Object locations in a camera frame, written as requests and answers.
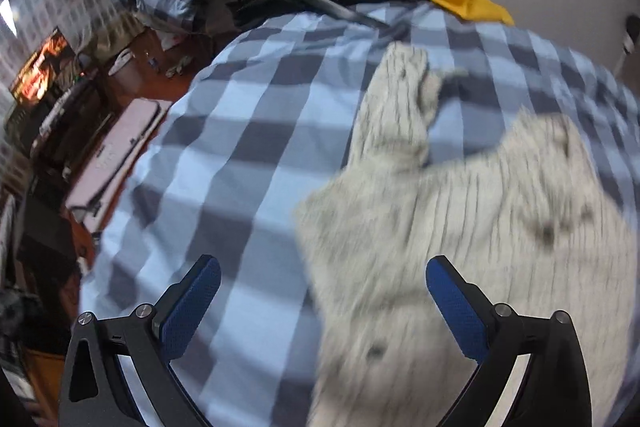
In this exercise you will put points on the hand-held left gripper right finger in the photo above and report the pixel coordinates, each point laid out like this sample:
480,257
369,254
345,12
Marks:
457,307

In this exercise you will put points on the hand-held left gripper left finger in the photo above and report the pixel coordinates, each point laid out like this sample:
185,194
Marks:
192,307

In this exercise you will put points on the cream striped small garment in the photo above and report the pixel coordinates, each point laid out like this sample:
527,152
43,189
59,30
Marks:
450,217

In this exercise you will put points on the pink case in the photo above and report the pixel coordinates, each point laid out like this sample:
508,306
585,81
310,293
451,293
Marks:
120,147

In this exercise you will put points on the blue checkered bed sheet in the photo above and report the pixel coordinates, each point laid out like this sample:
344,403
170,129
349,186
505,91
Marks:
250,132

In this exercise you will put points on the brown wooden desk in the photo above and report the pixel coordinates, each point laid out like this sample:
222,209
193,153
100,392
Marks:
142,74

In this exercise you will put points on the glowing screen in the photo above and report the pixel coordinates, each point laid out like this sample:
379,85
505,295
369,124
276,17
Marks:
42,67

